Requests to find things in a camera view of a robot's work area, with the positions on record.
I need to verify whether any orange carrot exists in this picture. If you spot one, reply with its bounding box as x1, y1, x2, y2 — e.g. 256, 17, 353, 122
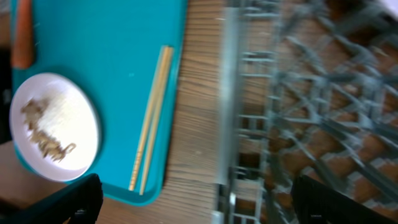
11, 0, 35, 70

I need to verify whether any grey dishwasher rack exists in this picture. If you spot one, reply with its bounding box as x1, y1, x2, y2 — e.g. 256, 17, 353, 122
212, 0, 397, 223

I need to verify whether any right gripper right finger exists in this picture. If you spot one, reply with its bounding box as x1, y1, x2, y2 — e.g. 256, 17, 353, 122
290, 175, 395, 224

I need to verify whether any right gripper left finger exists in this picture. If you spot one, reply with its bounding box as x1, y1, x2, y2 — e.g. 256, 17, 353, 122
1, 174, 103, 224

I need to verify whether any rice pile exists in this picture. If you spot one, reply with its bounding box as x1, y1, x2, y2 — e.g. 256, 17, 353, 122
39, 92, 80, 147

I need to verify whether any pink plate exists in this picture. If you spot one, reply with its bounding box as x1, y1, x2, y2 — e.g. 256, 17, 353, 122
9, 73, 101, 182

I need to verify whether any wooden chopstick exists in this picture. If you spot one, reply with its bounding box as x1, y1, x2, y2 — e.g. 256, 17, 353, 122
128, 45, 169, 191
139, 46, 174, 196

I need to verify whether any teal plastic tray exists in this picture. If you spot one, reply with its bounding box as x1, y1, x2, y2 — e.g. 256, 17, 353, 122
12, 0, 187, 206

